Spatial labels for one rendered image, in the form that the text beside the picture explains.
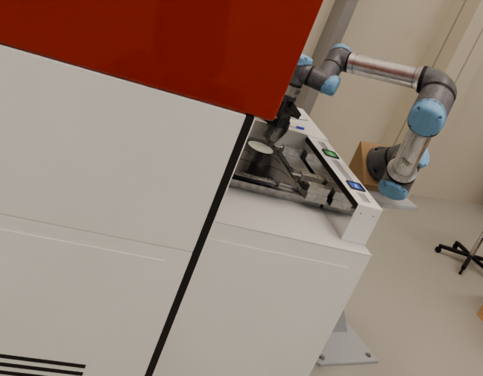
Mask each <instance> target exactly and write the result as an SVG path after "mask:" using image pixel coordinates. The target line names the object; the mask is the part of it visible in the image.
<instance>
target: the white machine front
mask: <svg viewBox="0 0 483 376"><path fill-rule="evenodd" d="M245 115H246V117H245V120H244V123H243V125H242V127H241V130H240V133H239V136H238V138H237V140H236V144H235V145H234V148H233V151H232V154H231V155H230V159H229V161H228V163H227V167H226V169H225V171H224V174H223V176H222V179H221V182H220V184H219V186H218V189H217V192H216V194H215V197H214V199H213V202H212V205H211V207H210V209H209V212H208V214H207V217H206V220H205V222H204V224H203V227H202V230H201V233H200V236H199V237H198V241H197V243H196V245H195V248H194V251H193V252H194V253H198V254H202V252H203V249H204V247H205V245H206V241H207V240H208V237H209V234H210V232H211V230H212V226H213V225H214V222H215V219H216V217H217V215H218V211H219V209H220V207H221V204H222V201H223V200H224V196H225V194H226V192H227V189H228V186H229V185H230V182H231V179H232V177H233V174H234V171H235V170H236V167H237V164H238V162H239V159H240V157H241V155H242V152H243V149H244V146H245V144H246V142H247V138H248V135H249V134H250V131H251V128H252V127H253V123H254V121H255V119H256V118H255V117H254V116H251V115H247V114H245Z"/></svg>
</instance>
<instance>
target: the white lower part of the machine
mask: <svg viewBox="0 0 483 376"><path fill-rule="evenodd" d="M201 255H202V254H198V253H194V252H191V251H184V250H180V249H176V248H169V247H165V246H161V245H155V244H150V243H146V242H140V241H136V240H131V239H125V238H121V237H117V236H110V235H106V234H98V233H94V232H90V231H83V230H79V229H75V228H68V227H64V226H60V225H53V224H49V223H45V222H38V221H34V220H30V219H23V218H19V217H15V216H9V215H4V214H0V376H154V372H155V371H156V368H157V365H158V362H159V361H160V358H161V355H162V352H163V350H164V347H165V344H166V343H167V340H168V337H169V335H170V333H171V329H172V328H173V325H174V322H175V320H176V318H177V314H178V313H179V310H180V307H181V305H182V303H183V299H184V298H185V295H186V292H187V289H188V288H189V284H190V282H191V280H192V277H193V274H194V273H195V270H196V267H197V265H198V262H199V259H200V258H201Z"/></svg>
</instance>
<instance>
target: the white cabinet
mask: <svg viewBox="0 0 483 376"><path fill-rule="evenodd" d="M370 258H371V256H367V255H363V254H357V253H353V252H349V251H343V250H339V249H336V248H330V247H326V246H322V245H316V244H312V243H308V242H302V241H298V240H295V239H289V238H285V237H281V236H274V235H271V234H265V233H261V232H257V231H251V230H248V229H244V228H237V227H233V226H230V225H224V224H220V223H216V222H214V225H213V226H212V230H211V232H210V234H209V237H208V240H207V241H206V245H205V247H204V249H203V252H202V255H201V258H200V259H199V262H198V265H197V267H196V270H195V273H194V274H193V277H192V280H191V282H190V284H189V288H188V289H187V292H186V295H185V298H184V299H183V303H182V305H181V307H180V310H179V313H178V314H177V318H176V320H175V322H174V325H173V328H172V329H171V333H170V335H169V337H168V340H167V343H166V344H165V347H164V350H163V352H162V355H161V358H160V361H159V362H158V365H157V368H156V371H155V372H154V376H309V375H310V373H311V371H312V370H313V368H314V366H315V364H316V362H317V360H318V358H319V356H320V354H321V352H322V350H323V348H324V346H325V344H326V342H327V340H328V338H329V336H330V335H331V333H332V331H333V329H334V327H335V325H336V323H337V321H338V320H339V318H340V316H341V314H342V312H343V310H344V308H345V306H346V304H347V302H348V301H349V299H350V296H351V295H352V293H353V290H354V289H355V287H356V285H357V283H358V282H359V279H360V277H361V276H362V273H363V271H364V269H365V268H366V266H367V264H368V262H369V260H370Z"/></svg>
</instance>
